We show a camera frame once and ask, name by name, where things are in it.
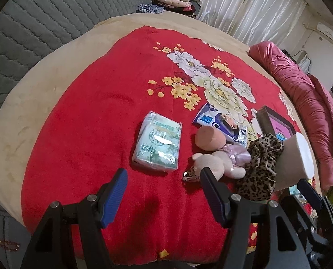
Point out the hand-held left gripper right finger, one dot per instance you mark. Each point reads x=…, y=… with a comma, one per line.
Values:
x=214, y=199

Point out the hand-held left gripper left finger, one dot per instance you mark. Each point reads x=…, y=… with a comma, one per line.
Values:
x=113, y=199

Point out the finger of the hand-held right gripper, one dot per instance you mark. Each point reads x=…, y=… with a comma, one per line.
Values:
x=298, y=213
x=312, y=193

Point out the teddy bear with pink dress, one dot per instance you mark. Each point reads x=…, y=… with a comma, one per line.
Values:
x=214, y=164

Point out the white toilet paper roll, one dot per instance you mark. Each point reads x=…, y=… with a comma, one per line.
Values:
x=292, y=159

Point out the leopard print scrunchie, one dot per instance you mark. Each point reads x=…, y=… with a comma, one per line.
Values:
x=260, y=168

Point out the pink makeup sponge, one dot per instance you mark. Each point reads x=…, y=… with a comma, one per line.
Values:
x=209, y=137

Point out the green tissue pack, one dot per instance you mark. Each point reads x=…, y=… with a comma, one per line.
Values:
x=158, y=145

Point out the dark box with pink inside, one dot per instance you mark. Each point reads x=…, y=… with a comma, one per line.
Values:
x=278, y=124

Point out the blue and white packet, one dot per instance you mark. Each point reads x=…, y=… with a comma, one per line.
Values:
x=211, y=117

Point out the red floral blanket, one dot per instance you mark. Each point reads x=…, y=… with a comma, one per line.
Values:
x=85, y=117

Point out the pink quilt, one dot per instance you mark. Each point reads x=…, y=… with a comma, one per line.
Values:
x=303, y=89

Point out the grey bed base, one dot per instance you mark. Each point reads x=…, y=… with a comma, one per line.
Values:
x=4, y=224

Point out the white air conditioner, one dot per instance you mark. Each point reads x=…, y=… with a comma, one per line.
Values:
x=330, y=35

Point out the grey quilted headboard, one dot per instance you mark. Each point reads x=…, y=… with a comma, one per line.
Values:
x=43, y=19

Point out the blue patterned cloth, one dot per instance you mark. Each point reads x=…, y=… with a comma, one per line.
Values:
x=149, y=8

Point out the white curtain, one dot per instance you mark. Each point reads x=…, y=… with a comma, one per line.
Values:
x=253, y=8

